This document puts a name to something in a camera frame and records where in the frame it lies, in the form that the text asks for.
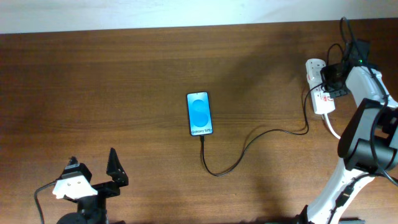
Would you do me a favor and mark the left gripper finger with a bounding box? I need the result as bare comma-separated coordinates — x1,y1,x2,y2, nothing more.
66,156,78,170
106,148,129,187

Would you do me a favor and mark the blue Samsung Galaxy smartphone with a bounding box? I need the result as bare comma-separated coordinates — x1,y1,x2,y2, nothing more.
187,91,213,136

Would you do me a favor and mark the black USB charging cable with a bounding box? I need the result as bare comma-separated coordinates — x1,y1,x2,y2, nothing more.
200,42,346,177

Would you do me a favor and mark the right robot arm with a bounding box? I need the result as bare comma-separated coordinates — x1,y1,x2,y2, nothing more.
293,39,397,223

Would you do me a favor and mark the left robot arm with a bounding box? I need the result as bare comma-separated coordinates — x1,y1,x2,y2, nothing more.
52,148,129,223

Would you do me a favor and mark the white USB charger plug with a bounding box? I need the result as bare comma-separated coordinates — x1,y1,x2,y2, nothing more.
307,67,322,85

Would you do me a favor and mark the white power strip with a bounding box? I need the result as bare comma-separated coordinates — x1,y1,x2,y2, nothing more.
305,58,335,115

